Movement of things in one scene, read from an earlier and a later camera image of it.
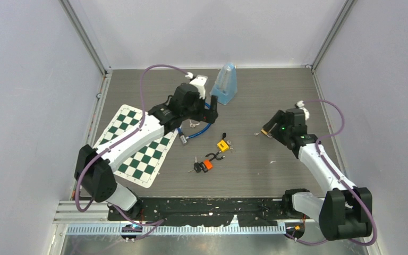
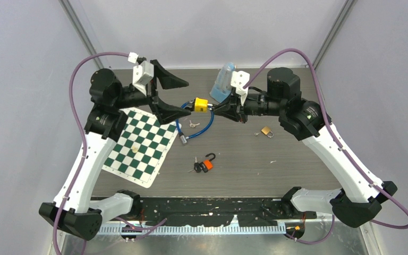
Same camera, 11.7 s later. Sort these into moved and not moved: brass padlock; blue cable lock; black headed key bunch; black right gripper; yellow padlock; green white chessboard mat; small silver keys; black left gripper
Moved: black right gripper; yellow padlock; black left gripper
Not moved: brass padlock; small silver keys; black headed key bunch; blue cable lock; green white chessboard mat
